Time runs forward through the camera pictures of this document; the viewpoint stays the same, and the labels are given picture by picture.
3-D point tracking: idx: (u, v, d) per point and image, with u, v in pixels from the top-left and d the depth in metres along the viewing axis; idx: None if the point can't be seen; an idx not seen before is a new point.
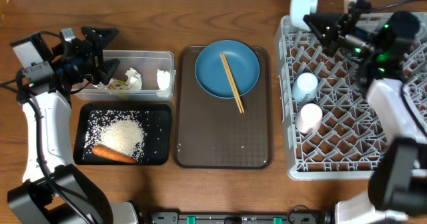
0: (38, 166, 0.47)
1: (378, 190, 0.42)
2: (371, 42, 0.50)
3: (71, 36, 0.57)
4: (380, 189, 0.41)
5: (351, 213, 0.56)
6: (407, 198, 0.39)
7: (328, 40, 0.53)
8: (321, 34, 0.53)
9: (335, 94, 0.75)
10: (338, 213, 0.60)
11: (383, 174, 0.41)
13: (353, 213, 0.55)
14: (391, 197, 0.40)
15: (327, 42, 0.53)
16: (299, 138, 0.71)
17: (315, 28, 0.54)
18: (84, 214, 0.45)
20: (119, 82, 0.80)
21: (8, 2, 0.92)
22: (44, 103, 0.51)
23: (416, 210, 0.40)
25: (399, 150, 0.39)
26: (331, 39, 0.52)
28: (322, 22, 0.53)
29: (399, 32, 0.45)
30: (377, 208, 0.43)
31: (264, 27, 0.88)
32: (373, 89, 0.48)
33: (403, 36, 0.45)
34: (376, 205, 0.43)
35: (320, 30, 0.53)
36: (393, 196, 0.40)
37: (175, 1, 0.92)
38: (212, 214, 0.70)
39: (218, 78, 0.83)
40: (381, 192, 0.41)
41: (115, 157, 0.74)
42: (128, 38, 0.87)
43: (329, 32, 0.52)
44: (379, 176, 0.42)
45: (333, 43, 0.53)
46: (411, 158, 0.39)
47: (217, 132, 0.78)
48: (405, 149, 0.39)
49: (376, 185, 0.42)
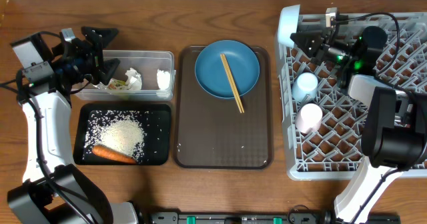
0: (38, 166, 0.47)
1: (369, 142, 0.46)
2: (348, 50, 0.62)
3: (71, 36, 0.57)
4: (371, 140, 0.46)
5: (349, 190, 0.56)
6: (393, 142, 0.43)
7: (313, 53, 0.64)
8: (307, 48, 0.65)
9: (335, 94, 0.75)
10: (338, 204, 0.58)
11: (371, 124, 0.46)
13: (350, 190, 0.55)
14: (381, 142, 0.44)
15: (313, 53, 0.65)
16: (299, 138, 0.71)
17: (301, 43, 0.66)
18: (84, 214, 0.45)
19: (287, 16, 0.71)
20: (119, 82, 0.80)
21: (8, 2, 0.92)
22: (43, 103, 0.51)
23: (405, 156, 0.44)
25: (379, 94, 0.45)
26: (317, 50, 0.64)
28: (305, 40, 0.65)
29: (371, 44, 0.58)
30: (372, 161, 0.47)
31: (265, 27, 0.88)
32: (353, 82, 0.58)
33: (373, 47, 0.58)
34: (369, 159, 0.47)
35: (305, 45, 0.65)
36: (381, 141, 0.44)
37: (175, 1, 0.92)
38: (212, 214, 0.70)
39: (218, 78, 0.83)
40: (372, 141, 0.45)
41: (115, 157, 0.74)
42: (128, 39, 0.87)
43: (317, 44, 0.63)
44: (369, 130, 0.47)
45: (321, 52, 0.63)
46: (391, 102, 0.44)
47: (217, 132, 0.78)
48: (385, 94, 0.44)
49: (368, 138, 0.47)
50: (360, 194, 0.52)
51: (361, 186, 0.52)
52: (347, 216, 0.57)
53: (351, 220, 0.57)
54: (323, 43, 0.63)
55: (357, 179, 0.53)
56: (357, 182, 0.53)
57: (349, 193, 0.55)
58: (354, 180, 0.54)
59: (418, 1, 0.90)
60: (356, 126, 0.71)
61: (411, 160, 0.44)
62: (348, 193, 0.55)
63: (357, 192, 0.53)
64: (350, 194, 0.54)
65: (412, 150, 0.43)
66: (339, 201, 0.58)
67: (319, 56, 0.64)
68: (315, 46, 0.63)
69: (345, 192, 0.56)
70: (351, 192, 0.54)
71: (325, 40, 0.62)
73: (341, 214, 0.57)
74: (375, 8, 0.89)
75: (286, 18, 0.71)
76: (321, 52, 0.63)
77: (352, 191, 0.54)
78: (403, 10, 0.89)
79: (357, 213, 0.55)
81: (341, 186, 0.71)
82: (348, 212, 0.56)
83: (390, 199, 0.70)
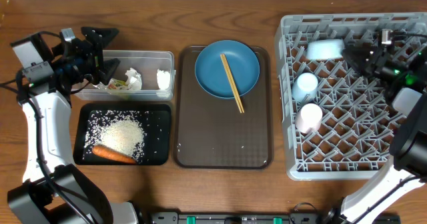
0: (38, 166, 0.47)
1: (399, 142, 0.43)
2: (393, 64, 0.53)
3: (71, 36, 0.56)
4: (401, 142, 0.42)
5: (362, 188, 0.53)
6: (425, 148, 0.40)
7: (373, 65, 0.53)
8: (364, 62, 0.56)
9: (335, 94, 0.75)
10: (346, 202, 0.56)
11: (406, 127, 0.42)
13: (363, 189, 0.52)
14: (411, 144, 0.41)
15: (373, 64, 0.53)
16: (299, 138, 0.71)
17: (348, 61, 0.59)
18: (84, 214, 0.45)
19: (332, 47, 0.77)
20: (119, 82, 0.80)
21: (8, 2, 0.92)
22: (44, 102, 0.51)
23: None
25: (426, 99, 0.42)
26: (375, 58, 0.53)
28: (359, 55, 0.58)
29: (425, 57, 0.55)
30: (395, 163, 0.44)
31: (265, 27, 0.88)
32: (400, 95, 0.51)
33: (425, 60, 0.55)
34: (393, 159, 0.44)
35: (361, 60, 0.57)
36: (412, 144, 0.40)
37: (176, 2, 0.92)
38: (212, 214, 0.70)
39: (219, 78, 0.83)
40: (401, 142, 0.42)
41: (115, 157, 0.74)
42: (128, 39, 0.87)
43: (375, 54, 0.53)
44: (404, 128, 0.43)
45: (381, 58, 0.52)
46: None
47: (217, 132, 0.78)
48: None
49: (399, 138, 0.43)
50: (371, 195, 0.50)
51: (375, 188, 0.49)
52: (351, 215, 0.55)
53: (353, 220, 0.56)
54: (380, 52, 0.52)
55: (373, 179, 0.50)
56: (373, 182, 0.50)
57: (361, 192, 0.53)
58: (371, 179, 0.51)
59: (419, 1, 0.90)
60: (356, 126, 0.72)
61: None
62: (360, 192, 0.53)
63: (369, 193, 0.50)
64: (362, 194, 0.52)
65: None
66: (347, 200, 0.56)
67: (377, 66, 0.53)
68: (375, 56, 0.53)
69: (358, 190, 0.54)
70: (363, 191, 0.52)
71: (384, 50, 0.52)
73: (345, 212, 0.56)
74: (375, 9, 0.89)
75: (331, 48, 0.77)
76: (379, 64, 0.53)
77: (365, 190, 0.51)
78: (403, 10, 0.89)
79: (364, 214, 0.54)
81: (342, 186, 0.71)
82: (352, 212, 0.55)
83: None
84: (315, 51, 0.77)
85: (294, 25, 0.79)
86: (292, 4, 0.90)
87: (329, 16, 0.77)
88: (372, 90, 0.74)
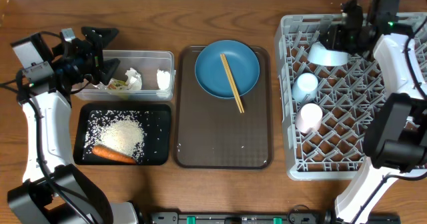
0: (38, 166, 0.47)
1: (371, 142, 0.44)
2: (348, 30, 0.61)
3: (71, 36, 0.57)
4: (373, 141, 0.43)
5: (349, 189, 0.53)
6: (397, 143, 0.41)
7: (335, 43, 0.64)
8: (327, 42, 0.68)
9: (335, 94, 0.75)
10: (338, 204, 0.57)
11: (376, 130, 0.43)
13: (351, 190, 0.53)
14: (383, 144, 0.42)
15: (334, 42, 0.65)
16: (299, 138, 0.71)
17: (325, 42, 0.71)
18: (84, 214, 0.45)
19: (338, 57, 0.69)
20: (119, 82, 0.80)
21: (8, 2, 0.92)
22: (44, 102, 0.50)
23: (406, 158, 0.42)
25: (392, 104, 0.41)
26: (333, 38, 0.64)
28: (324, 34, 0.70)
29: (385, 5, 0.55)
30: (373, 162, 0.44)
31: (264, 27, 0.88)
32: (379, 44, 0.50)
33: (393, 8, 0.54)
34: (371, 159, 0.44)
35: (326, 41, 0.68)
36: (385, 142, 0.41)
37: (176, 2, 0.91)
38: (212, 214, 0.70)
39: (218, 78, 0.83)
40: (374, 142, 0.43)
41: (115, 157, 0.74)
42: (129, 39, 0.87)
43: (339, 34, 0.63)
44: (373, 130, 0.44)
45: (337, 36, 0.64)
46: (404, 114, 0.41)
47: (217, 132, 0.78)
48: (400, 105, 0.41)
49: (370, 139, 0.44)
50: (361, 194, 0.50)
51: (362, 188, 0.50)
52: (348, 216, 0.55)
53: (351, 220, 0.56)
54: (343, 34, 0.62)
55: (357, 180, 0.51)
56: (358, 182, 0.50)
57: (349, 192, 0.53)
58: (355, 180, 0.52)
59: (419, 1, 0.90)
60: (356, 126, 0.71)
61: (412, 161, 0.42)
62: (349, 192, 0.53)
63: (358, 192, 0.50)
64: (351, 194, 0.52)
65: (415, 151, 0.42)
66: (339, 201, 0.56)
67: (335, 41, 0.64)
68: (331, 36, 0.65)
69: (347, 190, 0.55)
70: (352, 191, 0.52)
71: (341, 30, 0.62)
73: (341, 214, 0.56)
74: None
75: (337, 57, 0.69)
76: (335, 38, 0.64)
77: (353, 191, 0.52)
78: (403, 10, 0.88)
79: (359, 213, 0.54)
81: (341, 186, 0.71)
82: (347, 213, 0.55)
83: (389, 199, 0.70)
84: (315, 55, 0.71)
85: (294, 25, 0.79)
86: (291, 4, 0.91)
87: (329, 16, 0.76)
88: (372, 90, 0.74)
